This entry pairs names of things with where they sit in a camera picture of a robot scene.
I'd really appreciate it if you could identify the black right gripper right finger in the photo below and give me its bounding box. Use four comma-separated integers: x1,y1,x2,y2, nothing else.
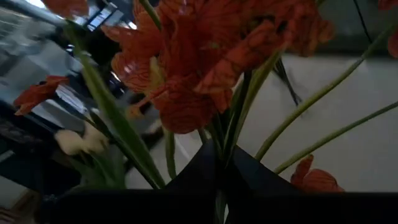
224,145,398,224

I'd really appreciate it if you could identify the peach artificial tulip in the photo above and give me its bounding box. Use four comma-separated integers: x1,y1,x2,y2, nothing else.
82,123,127,187

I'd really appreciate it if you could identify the green stem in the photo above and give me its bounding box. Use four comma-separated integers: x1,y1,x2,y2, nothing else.
54,128,103,187

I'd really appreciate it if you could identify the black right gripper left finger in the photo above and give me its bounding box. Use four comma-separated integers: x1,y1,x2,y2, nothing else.
38,139,219,224

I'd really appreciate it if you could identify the white-framed monitor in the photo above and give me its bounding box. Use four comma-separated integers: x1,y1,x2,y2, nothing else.
85,4,125,32

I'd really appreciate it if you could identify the red artificial flower bunch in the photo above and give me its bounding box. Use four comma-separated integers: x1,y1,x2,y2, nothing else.
14,0,398,224

